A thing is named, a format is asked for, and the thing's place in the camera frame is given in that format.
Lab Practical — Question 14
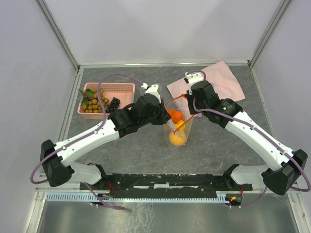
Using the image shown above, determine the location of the orange persimmon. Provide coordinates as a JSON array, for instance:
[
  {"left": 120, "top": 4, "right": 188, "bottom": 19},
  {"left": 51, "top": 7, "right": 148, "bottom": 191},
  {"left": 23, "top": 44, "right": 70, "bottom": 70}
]
[{"left": 167, "top": 109, "right": 183, "bottom": 123}]

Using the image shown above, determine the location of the yellow orange fruit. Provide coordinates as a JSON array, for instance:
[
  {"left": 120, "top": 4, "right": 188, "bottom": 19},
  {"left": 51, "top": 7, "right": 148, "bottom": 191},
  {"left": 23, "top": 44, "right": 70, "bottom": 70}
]
[{"left": 174, "top": 120, "right": 186, "bottom": 131}]

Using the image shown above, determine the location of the clear zip top bag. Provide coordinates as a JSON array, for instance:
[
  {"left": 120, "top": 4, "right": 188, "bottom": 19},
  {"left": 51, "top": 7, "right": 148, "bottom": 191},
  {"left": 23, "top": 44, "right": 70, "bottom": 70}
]
[{"left": 163, "top": 94, "right": 195, "bottom": 150}]

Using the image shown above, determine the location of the yellow peach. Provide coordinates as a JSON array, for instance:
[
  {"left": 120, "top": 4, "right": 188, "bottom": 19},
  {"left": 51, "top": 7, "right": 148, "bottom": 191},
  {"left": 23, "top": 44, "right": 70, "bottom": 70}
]
[{"left": 169, "top": 131, "right": 187, "bottom": 146}]

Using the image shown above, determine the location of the brown longan bunch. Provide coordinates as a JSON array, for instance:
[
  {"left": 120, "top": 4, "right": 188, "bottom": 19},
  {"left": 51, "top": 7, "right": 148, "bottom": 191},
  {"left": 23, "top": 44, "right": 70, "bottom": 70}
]
[{"left": 78, "top": 88, "right": 109, "bottom": 114}]

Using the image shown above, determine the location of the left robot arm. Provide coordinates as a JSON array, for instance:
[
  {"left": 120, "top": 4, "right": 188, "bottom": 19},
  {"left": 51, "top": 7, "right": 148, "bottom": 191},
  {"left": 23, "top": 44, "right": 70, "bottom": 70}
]
[{"left": 40, "top": 94, "right": 171, "bottom": 189}]

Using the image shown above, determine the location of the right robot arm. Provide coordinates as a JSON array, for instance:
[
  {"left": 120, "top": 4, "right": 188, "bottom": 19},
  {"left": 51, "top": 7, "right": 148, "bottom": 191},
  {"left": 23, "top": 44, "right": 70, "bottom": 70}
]
[{"left": 184, "top": 78, "right": 311, "bottom": 196}]

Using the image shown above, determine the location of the purple cloth underneath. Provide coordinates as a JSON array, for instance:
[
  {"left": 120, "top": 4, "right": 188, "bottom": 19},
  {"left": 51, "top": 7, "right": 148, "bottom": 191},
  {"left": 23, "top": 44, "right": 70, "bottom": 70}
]
[{"left": 194, "top": 113, "right": 202, "bottom": 118}]

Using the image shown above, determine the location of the pink cloth with lettering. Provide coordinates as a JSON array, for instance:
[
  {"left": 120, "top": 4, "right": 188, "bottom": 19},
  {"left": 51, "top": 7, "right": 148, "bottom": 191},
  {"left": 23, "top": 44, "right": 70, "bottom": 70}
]
[{"left": 167, "top": 61, "right": 245, "bottom": 101}]

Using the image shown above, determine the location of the black grape bunch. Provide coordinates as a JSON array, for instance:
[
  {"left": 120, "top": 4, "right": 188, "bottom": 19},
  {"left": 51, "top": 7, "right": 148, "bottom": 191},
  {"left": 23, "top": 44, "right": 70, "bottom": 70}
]
[{"left": 105, "top": 97, "right": 121, "bottom": 114}]

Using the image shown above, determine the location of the pink plastic basket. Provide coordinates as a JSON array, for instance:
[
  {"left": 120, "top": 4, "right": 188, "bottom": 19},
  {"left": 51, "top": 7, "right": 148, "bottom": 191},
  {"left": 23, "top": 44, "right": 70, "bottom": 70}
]
[{"left": 77, "top": 83, "right": 136, "bottom": 120}]

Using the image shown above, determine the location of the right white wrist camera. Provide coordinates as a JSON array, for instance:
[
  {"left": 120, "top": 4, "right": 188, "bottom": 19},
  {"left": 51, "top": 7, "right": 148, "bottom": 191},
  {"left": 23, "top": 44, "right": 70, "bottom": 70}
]
[{"left": 184, "top": 70, "right": 206, "bottom": 89}]

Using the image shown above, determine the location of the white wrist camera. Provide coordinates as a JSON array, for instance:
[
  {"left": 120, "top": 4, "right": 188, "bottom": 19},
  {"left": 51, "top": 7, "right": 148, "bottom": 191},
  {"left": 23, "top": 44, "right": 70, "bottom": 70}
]
[
  {"left": 184, "top": 70, "right": 206, "bottom": 89},
  {"left": 141, "top": 83, "right": 161, "bottom": 102}
]

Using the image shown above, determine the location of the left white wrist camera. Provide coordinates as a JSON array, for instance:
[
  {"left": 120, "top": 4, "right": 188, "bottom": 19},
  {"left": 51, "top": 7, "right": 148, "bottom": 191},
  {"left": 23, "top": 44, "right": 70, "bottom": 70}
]
[{"left": 141, "top": 83, "right": 161, "bottom": 102}]

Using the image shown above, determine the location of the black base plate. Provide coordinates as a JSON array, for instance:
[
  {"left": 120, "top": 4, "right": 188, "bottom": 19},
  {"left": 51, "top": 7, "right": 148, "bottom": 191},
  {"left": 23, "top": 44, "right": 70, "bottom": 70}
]
[{"left": 90, "top": 164, "right": 253, "bottom": 200}]

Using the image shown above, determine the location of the light blue cable duct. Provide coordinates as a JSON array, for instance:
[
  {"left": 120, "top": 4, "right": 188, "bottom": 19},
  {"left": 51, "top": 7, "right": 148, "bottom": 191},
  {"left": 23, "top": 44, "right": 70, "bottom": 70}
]
[{"left": 45, "top": 192, "right": 229, "bottom": 204}]

